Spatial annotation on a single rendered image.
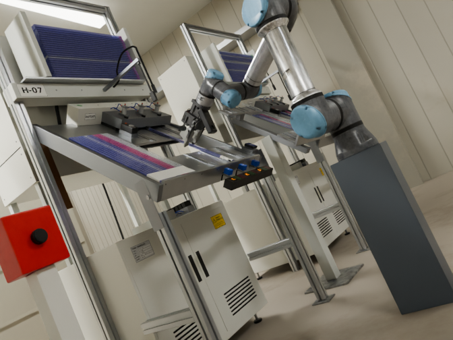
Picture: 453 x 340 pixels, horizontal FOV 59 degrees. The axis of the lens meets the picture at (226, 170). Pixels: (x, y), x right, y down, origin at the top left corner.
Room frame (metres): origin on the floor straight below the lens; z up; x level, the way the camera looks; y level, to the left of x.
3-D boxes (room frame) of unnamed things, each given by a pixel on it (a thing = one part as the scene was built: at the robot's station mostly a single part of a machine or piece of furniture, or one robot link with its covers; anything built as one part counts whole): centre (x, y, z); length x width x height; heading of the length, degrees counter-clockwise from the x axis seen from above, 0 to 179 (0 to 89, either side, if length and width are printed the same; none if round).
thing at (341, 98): (1.43, -0.45, 0.72); 0.13 x 0.12 x 0.14; 128
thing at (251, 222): (3.05, -0.43, 0.65); 1.01 x 0.73 x 1.29; 55
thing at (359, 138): (1.44, -0.45, 0.60); 0.15 x 0.15 x 0.10
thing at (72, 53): (1.93, 0.41, 1.52); 0.51 x 0.13 x 0.27; 145
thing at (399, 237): (1.44, -0.45, 0.28); 0.18 x 0.18 x 0.55; 62
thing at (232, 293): (1.95, 0.55, 0.31); 0.70 x 0.65 x 0.62; 145
